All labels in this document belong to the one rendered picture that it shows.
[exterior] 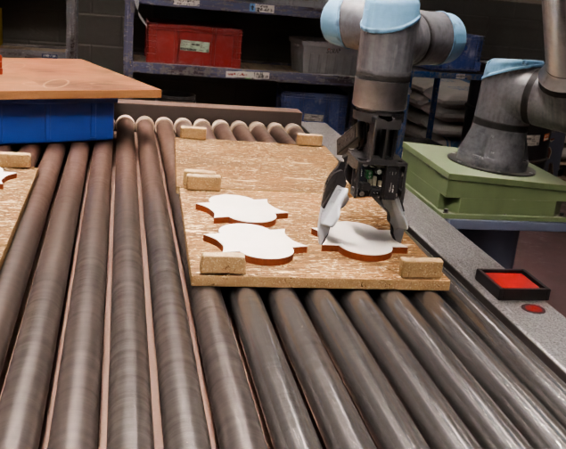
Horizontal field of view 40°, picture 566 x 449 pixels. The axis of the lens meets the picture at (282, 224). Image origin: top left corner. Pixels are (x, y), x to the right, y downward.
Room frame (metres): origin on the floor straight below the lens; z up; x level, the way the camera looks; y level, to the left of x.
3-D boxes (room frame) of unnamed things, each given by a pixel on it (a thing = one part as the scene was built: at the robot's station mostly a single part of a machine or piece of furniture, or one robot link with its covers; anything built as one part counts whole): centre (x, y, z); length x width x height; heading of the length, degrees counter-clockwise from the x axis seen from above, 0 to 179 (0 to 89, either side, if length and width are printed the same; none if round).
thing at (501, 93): (1.66, -0.45, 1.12); 0.13 x 0.12 x 0.14; 48
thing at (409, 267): (0.99, -0.19, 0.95); 0.06 x 0.02 x 0.03; 101
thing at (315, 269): (1.15, -0.02, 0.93); 0.41 x 0.35 x 0.02; 11
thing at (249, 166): (1.56, 0.06, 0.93); 0.41 x 0.35 x 0.02; 10
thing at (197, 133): (1.73, 0.22, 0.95); 0.06 x 0.02 x 0.03; 100
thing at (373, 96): (1.08, -0.12, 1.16); 0.08 x 0.08 x 0.05
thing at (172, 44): (5.65, 0.76, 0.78); 0.66 x 0.45 x 0.28; 102
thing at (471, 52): (4.83, -0.81, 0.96); 0.50 x 0.38 x 0.21; 27
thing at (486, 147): (1.66, -0.44, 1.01); 0.15 x 0.15 x 0.10
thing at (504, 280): (1.03, -0.33, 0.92); 0.06 x 0.06 x 0.01; 13
